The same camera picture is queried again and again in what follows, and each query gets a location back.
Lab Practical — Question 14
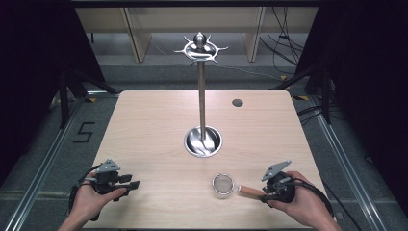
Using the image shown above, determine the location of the left hand-held gripper black cable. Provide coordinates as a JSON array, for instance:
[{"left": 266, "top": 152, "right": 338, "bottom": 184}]
[{"left": 66, "top": 164, "right": 103, "bottom": 223}]

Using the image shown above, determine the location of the metal hook rack stand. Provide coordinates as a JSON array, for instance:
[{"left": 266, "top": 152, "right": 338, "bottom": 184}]
[{"left": 172, "top": 31, "right": 230, "bottom": 159}]

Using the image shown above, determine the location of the black floor cable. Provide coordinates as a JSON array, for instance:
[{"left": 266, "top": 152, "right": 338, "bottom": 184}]
[
  {"left": 296, "top": 104, "right": 325, "bottom": 125},
  {"left": 320, "top": 180, "right": 364, "bottom": 231}
]

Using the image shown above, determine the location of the person's left hand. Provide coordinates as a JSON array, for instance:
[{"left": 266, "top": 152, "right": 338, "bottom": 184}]
[{"left": 68, "top": 172, "right": 128, "bottom": 223}]

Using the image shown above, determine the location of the aluminium floor rail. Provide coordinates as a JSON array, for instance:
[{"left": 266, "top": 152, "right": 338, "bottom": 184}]
[
  {"left": 306, "top": 95, "right": 388, "bottom": 231},
  {"left": 3, "top": 92, "right": 97, "bottom": 231}
]

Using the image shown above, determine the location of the right hand-held gripper black cable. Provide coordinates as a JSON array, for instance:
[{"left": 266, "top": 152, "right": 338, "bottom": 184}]
[{"left": 282, "top": 178, "right": 335, "bottom": 219}]

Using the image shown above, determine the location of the mesh strainer with wooden handle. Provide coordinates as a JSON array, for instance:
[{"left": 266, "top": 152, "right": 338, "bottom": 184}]
[{"left": 211, "top": 172, "right": 268, "bottom": 199}]

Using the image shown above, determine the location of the black tripod stand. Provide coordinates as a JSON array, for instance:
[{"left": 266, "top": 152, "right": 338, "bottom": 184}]
[
  {"left": 56, "top": 65, "right": 120, "bottom": 130},
  {"left": 268, "top": 61, "right": 335, "bottom": 125}
]

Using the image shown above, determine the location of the hand-held gripper black cable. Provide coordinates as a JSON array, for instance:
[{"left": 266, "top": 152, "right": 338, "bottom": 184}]
[
  {"left": 282, "top": 178, "right": 335, "bottom": 219},
  {"left": 66, "top": 164, "right": 103, "bottom": 223}
]

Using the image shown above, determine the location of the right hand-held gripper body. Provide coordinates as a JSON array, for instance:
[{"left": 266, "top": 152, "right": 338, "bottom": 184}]
[{"left": 260, "top": 159, "right": 296, "bottom": 204}]

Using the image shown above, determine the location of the black curtain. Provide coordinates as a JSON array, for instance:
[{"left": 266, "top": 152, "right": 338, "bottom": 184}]
[
  {"left": 0, "top": 0, "right": 107, "bottom": 187},
  {"left": 294, "top": 0, "right": 408, "bottom": 210}
]

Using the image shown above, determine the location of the bundle of black floor cables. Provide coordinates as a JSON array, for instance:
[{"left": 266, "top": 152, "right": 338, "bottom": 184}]
[{"left": 259, "top": 7, "right": 306, "bottom": 77}]

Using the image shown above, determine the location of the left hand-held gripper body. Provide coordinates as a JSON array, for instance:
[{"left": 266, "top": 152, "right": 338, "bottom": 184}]
[{"left": 93, "top": 158, "right": 122, "bottom": 195}]

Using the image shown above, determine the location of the person's right hand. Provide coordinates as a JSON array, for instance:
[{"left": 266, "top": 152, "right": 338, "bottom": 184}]
[{"left": 267, "top": 170, "right": 332, "bottom": 226}]

